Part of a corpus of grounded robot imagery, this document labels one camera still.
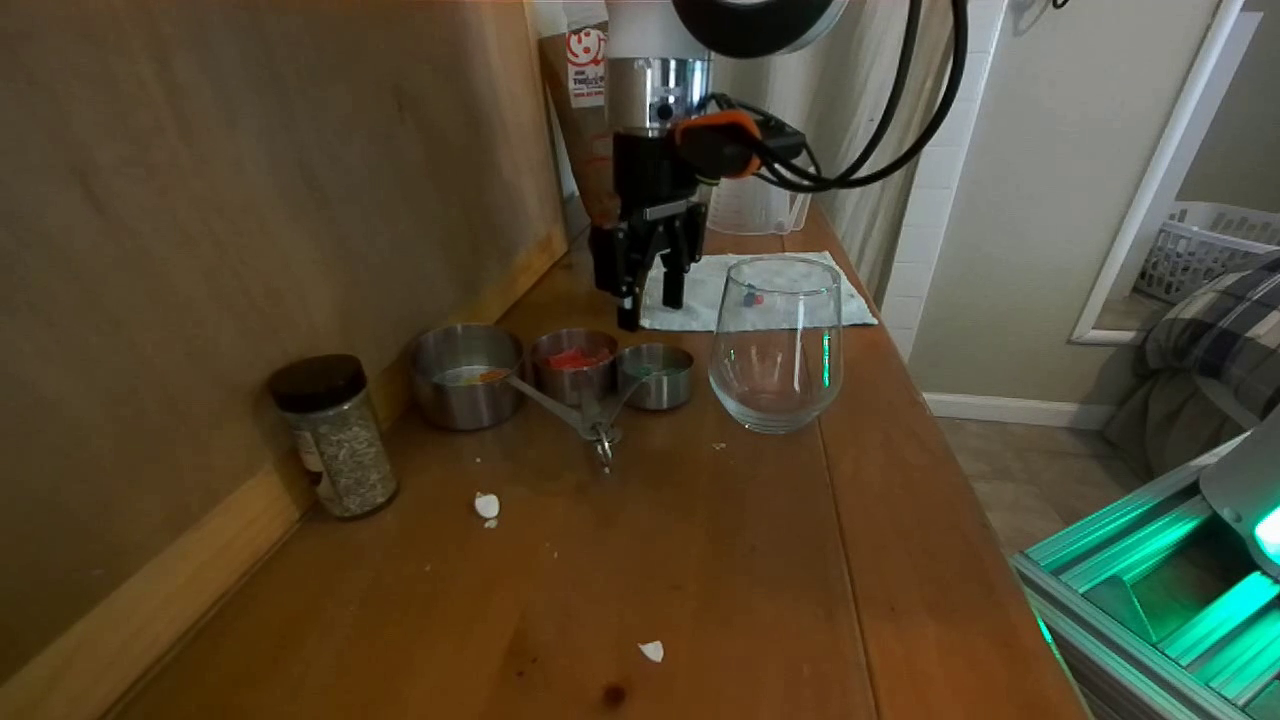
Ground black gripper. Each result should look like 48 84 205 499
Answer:
587 127 713 331

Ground white terry cloth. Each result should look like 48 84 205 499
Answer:
638 247 885 335

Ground red gummy candy heap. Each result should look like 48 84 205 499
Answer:
539 344 614 375

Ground clear plastic container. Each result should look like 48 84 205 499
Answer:
709 171 832 244

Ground brown paper bag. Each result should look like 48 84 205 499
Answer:
537 14 621 232

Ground small steel measuring cup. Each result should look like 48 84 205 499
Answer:
596 340 702 450

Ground medium steel measuring cup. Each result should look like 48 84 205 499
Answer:
528 325 624 450

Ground stemless clear glass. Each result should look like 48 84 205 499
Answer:
704 250 850 441

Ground large steel measuring cup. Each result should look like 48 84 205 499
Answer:
410 320 621 467

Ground spice jar with dark lid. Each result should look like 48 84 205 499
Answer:
259 352 406 522

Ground white baseboard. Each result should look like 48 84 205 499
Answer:
918 387 1115 432

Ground wooden backboard panel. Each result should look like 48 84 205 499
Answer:
0 0 573 720

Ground white laundry basket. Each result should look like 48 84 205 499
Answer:
1134 195 1280 310

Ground plaid blanket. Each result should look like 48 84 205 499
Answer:
1104 250 1280 477

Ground orange cable connector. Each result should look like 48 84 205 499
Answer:
668 109 773 179

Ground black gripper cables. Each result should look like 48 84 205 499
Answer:
725 0 974 195

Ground white door frame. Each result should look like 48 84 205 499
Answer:
1068 0 1280 352

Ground aluminium frame with green light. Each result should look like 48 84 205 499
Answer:
1007 450 1280 720

